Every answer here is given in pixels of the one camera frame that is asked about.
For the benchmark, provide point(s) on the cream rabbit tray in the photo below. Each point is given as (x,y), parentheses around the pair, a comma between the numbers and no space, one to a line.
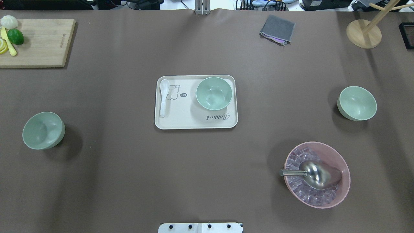
(183,111)

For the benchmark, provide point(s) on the aluminium frame post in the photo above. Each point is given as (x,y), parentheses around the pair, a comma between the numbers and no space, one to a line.
(202,7)

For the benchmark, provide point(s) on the lemon slice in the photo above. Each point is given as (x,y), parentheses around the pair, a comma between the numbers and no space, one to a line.
(3,46)

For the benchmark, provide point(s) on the wooden mug tree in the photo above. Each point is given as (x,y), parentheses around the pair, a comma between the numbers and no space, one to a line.
(366,34)

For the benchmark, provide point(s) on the yellow plastic knife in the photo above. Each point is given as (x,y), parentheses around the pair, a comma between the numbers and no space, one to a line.
(10,47)

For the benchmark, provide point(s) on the green lime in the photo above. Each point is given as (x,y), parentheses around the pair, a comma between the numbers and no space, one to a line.
(15,36)

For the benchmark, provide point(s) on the wooden cutting board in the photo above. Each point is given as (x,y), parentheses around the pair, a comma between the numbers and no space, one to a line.
(47,42)

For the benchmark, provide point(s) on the green bowl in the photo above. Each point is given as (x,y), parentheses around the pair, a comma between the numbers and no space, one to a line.
(214,93)
(43,131)
(356,103)

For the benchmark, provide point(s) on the metal scoop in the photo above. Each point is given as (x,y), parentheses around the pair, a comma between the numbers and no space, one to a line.
(317,175)

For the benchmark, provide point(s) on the black tray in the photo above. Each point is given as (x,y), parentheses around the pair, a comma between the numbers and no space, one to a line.
(407,32)

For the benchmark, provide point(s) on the green bowl on tray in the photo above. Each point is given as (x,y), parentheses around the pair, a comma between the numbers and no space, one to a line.
(214,93)

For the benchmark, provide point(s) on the pink bowl with ice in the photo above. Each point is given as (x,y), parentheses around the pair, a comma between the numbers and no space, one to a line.
(320,152)

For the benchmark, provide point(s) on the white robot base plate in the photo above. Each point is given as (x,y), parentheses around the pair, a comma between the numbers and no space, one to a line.
(207,227)

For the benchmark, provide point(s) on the white garlic bulb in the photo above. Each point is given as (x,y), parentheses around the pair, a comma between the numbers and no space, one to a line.
(9,22)

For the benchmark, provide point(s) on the white ceramic spoon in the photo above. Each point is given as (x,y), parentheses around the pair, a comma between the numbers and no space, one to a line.
(164,90)

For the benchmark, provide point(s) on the grey folded cloth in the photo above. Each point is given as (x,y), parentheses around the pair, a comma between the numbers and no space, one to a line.
(278,30)

